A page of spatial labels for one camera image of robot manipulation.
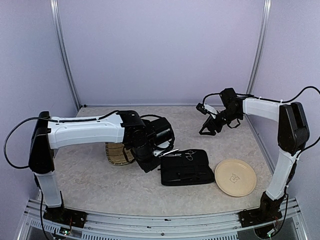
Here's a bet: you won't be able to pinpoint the woven bamboo tray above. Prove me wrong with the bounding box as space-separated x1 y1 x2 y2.
105 142 135 166

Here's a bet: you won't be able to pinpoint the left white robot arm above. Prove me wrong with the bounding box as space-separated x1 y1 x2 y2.
28 110 175 223

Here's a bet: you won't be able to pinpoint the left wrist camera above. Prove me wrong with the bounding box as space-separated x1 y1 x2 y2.
153 140 174 157

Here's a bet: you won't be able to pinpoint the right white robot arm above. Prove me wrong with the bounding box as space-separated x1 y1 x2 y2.
196 87 310 202

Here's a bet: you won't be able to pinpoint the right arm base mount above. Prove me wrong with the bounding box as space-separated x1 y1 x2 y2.
238 192 285 228

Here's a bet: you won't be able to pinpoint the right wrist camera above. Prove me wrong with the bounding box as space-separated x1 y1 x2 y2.
196 102 219 119

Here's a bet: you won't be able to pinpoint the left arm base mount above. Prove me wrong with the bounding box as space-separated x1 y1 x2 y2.
43 205 88 229

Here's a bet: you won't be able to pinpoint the right aluminium frame post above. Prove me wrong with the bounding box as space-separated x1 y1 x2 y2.
245 0 272 95

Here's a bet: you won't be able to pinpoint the black zippered tool case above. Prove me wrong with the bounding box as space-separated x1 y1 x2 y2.
160 149 215 187

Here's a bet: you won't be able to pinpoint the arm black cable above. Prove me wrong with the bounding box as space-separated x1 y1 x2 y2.
3 111 121 169
202 86 320 153

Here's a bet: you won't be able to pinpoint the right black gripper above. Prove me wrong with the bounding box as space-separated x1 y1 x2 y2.
199 107 242 135

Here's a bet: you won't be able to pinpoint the aluminium frame post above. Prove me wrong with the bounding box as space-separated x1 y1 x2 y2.
50 0 82 110
245 0 272 95

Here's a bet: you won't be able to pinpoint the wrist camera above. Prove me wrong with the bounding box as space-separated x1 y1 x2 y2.
153 140 174 157
196 102 219 119

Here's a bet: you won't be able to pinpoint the front aluminium rail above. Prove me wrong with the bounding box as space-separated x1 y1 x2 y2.
17 197 308 240

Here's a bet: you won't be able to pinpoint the beige round plate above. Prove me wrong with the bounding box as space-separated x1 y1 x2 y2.
214 158 257 198

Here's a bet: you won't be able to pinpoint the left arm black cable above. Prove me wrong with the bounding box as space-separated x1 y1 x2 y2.
3 111 121 169

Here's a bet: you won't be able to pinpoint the left aluminium frame post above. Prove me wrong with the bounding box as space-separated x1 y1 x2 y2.
50 0 82 110

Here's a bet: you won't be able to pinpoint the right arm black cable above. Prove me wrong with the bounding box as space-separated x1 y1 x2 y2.
202 86 320 153

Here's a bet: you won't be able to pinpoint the silver thinning scissors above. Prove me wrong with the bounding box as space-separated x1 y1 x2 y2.
163 149 196 161

